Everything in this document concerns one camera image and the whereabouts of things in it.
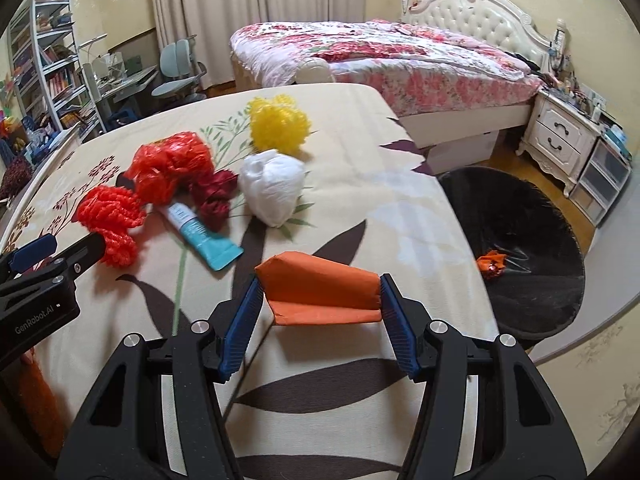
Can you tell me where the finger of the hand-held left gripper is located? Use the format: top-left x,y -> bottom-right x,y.
0,232 -> 57,281
0,234 -> 108,302

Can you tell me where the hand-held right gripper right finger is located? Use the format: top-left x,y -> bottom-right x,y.
377,272 -> 588,480

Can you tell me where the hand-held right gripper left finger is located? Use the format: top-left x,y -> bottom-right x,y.
54,275 -> 266,480

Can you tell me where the red curly ribbon bundle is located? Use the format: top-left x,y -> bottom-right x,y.
75,185 -> 147,268

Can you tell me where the teal and white sachet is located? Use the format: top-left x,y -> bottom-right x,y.
159,202 -> 245,272

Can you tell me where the orange paper packet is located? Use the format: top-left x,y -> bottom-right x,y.
255,251 -> 385,327

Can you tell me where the bin with black liner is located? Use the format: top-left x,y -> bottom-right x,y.
436,166 -> 587,338

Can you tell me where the dark red knitted cloth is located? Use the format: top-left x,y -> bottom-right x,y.
0,156 -> 35,201

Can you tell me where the orange cloth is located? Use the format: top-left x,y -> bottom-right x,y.
20,350 -> 68,456

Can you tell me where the small orange crumpled wrapper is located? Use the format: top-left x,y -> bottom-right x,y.
475,250 -> 508,278

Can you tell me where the red crumpled plastic bag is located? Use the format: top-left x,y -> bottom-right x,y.
125,131 -> 213,207

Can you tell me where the leaf print bedsheet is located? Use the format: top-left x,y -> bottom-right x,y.
0,82 -> 501,480

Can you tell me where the dark red crumpled wrapper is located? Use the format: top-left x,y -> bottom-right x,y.
189,169 -> 238,233

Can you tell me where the white crumpled plastic bag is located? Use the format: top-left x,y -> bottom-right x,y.
238,149 -> 307,227

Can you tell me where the white study desk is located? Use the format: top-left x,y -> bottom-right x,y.
82,52 -> 158,126

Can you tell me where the white curved bookshelf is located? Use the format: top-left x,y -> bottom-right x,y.
7,0 -> 106,136

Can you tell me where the white storage box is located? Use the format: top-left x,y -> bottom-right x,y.
427,130 -> 498,176

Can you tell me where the white desk lamp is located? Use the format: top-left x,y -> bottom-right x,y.
79,34 -> 109,61

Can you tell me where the grey-blue desk chair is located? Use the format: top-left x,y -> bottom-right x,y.
151,35 -> 208,106

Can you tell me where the white carved nightstand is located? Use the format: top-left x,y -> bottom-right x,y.
516,87 -> 608,196

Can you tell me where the plastic drawer unit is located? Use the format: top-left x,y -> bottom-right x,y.
570,135 -> 633,226

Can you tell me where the pink floral quilt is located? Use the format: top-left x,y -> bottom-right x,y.
230,20 -> 546,117

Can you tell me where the teal tissue box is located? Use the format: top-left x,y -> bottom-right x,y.
602,125 -> 632,158

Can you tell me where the cluster of small toiletry items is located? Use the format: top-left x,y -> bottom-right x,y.
542,67 -> 608,121

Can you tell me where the white upholstered bed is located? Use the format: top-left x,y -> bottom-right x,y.
230,0 -> 568,150

